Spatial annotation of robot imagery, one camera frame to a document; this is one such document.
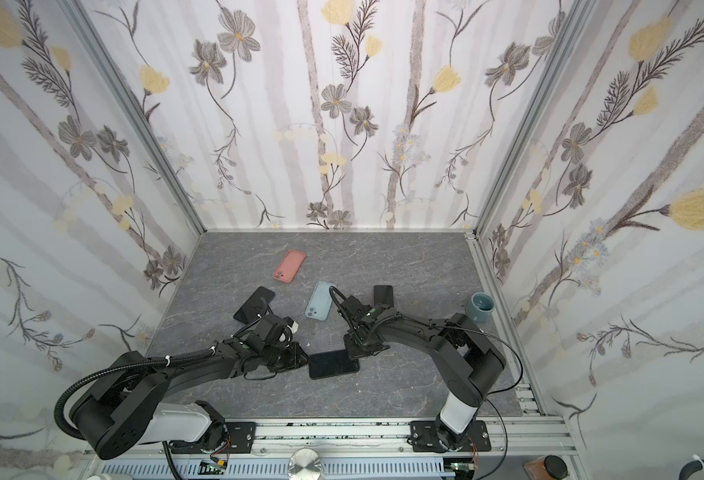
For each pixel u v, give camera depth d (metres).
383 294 1.03
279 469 0.70
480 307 0.94
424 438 0.73
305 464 0.58
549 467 0.62
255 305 0.98
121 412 0.42
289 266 1.12
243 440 0.73
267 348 0.70
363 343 0.65
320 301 1.01
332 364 0.86
